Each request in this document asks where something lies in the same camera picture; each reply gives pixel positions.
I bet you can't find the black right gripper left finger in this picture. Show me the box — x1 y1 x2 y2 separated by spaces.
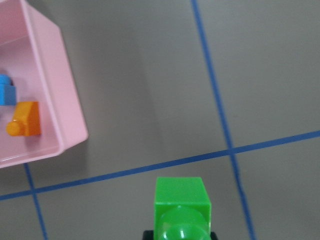
142 230 154 240

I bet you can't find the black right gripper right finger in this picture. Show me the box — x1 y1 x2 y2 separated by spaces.
210 231 218 240

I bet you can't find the green double block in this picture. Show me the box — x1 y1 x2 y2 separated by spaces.
153 177 212 240

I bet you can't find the orange sloped block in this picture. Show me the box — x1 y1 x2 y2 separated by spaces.
5 101 42 137

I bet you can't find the small blue block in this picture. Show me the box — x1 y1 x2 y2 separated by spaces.
0 74 17 106

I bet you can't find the pink plastic box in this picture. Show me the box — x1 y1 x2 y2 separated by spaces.
0 0 88 168

